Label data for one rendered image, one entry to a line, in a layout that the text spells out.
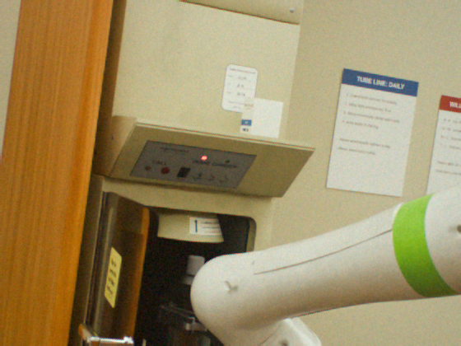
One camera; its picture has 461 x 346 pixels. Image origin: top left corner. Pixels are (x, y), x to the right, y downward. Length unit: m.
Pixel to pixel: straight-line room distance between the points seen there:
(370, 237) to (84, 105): 0.56
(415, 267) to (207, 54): 0.71
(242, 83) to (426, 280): 0.71
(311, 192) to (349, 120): 0.19
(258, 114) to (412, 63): 0.84
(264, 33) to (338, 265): 0.66
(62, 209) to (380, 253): 0.59
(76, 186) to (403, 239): 0.60
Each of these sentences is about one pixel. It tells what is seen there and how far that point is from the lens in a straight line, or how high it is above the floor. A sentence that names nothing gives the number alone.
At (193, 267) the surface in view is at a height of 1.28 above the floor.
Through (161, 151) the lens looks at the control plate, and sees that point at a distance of 1.56.
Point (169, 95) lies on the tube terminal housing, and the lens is 1.65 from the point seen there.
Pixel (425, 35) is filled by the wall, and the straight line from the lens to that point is 2.43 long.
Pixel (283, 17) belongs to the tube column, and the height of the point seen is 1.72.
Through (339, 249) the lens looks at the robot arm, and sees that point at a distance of 1.16.
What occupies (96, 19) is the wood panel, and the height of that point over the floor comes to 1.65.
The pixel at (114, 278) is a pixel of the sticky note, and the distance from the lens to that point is 1.48.
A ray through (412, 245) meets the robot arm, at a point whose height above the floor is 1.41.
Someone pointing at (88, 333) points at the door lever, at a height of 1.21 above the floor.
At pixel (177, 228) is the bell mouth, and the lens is 1.70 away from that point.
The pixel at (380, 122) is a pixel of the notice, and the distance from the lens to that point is 2.36.
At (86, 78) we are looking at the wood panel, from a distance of 1.51.
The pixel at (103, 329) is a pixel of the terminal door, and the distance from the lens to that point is 1.52.
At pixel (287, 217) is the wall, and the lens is 2.26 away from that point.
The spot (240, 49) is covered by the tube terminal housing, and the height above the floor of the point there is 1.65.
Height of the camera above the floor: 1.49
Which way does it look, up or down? 3 degrees down
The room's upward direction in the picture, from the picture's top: 8 degrees clockwise
